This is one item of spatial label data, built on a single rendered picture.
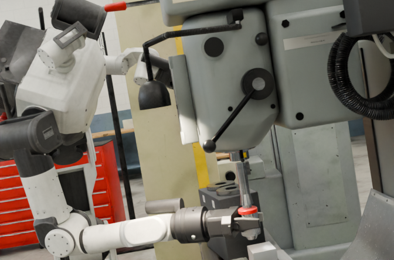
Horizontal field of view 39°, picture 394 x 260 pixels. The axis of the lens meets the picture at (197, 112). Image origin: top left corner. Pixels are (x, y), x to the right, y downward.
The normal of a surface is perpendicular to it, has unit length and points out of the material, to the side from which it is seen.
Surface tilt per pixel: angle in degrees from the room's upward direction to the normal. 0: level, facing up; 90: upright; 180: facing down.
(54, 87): 58
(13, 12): 90
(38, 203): 100
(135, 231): 78
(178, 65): 90
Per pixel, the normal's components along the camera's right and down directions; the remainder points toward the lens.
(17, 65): 0.15, -0.52
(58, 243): -0.22, 0.26
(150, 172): 0.07, 0.04
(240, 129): 0.14, 0.50
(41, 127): 0.93, -0.18
